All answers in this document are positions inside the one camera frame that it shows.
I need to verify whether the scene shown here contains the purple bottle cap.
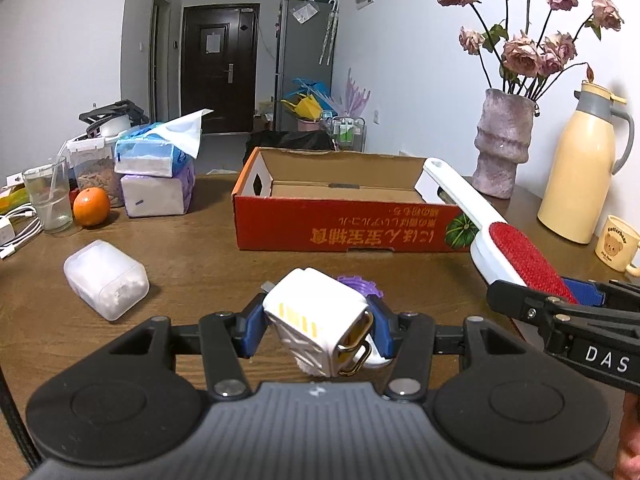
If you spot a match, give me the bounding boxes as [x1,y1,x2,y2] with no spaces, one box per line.
[336,275,384,298]

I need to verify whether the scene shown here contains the white cube charger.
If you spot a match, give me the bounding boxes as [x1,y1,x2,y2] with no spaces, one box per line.
[262,268,374,378]

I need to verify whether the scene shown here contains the grey refrigerator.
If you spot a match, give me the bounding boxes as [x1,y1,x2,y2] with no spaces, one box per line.
[273,0,337,132]

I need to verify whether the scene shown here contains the person's hand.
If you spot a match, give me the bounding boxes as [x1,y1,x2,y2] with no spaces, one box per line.
[613,392,640,480]

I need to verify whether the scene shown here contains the dried pink roses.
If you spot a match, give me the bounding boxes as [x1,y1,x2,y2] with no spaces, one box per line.
[436,0,625,102]

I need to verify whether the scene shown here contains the white plastic cotton-swab box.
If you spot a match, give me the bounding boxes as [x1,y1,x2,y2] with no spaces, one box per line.
[63,240,150,322]

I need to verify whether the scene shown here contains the clear drinking glass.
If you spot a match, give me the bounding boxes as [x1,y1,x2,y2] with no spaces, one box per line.
[22,157,73,233]

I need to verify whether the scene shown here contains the dark entrance door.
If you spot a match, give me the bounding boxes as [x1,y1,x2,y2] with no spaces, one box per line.
[180,3,259,134]

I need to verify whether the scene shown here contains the orange fruit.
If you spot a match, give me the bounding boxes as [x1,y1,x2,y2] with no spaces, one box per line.
[73,188,111,228]

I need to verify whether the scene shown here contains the orange cardboard box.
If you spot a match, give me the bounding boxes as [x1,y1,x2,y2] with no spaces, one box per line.
[232,148,477,252]

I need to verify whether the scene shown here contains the clear food container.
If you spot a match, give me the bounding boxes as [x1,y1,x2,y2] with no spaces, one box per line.
[66,136,124,208]

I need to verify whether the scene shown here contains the blue tissue pack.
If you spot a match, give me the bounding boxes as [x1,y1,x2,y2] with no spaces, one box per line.
[114,108,212,178]

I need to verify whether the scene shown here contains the yellow bag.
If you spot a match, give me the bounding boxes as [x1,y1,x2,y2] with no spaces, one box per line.
[280,94,322,122]

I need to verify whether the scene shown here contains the white round cap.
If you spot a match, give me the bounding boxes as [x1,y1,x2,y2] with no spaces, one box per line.
[362,344,392,370]

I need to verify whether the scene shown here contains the cream bear mug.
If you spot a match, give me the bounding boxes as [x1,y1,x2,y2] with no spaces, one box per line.
[594,214,640,278]

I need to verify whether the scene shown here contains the red white lint brush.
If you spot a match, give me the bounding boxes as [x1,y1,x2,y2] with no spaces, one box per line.
[416,157,577,304]

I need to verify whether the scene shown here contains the cream thermos jug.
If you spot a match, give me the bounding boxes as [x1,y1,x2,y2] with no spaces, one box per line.
[537,80,634,245]

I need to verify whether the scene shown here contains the pink textured vase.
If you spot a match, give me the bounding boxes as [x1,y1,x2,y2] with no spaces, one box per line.
[472,89,538,200]

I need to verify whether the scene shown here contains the black bag on chair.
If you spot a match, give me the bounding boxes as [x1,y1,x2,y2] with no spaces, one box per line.
[243,130,336,162]

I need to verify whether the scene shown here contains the white charger with cable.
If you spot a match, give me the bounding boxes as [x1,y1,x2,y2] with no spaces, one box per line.
[0,203,42,260]

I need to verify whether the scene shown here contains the purple tissue pack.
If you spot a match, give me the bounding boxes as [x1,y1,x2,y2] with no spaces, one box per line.
[120,162,195,218]

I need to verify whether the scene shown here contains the wire trolley with bottles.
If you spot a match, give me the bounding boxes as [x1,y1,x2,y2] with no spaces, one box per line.
[328,116,367,153]

